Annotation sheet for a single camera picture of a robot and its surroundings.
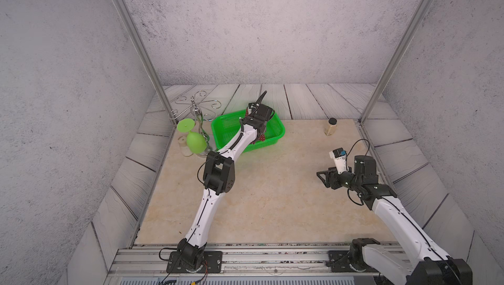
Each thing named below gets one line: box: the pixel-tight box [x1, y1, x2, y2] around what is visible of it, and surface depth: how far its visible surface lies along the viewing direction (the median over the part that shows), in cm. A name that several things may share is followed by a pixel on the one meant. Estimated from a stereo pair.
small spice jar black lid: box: [324, 116, 338, 136], surface depth 110 cm
